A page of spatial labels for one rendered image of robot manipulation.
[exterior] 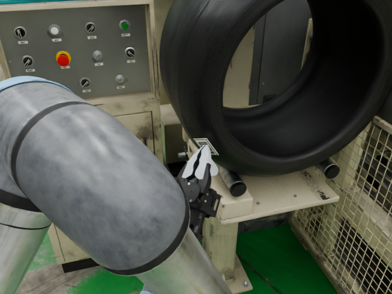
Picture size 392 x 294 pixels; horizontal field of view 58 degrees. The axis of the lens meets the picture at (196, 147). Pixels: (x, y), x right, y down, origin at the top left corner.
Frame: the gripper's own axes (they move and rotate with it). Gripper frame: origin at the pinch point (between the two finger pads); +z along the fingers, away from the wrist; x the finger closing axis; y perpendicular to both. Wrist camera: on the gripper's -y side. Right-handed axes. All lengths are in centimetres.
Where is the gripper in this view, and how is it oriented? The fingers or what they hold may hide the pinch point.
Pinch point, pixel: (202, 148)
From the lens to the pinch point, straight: 82.0
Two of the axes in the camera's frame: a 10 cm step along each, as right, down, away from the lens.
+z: 2.9, -9.0, 3.3
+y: 5.8, 4.4, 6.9
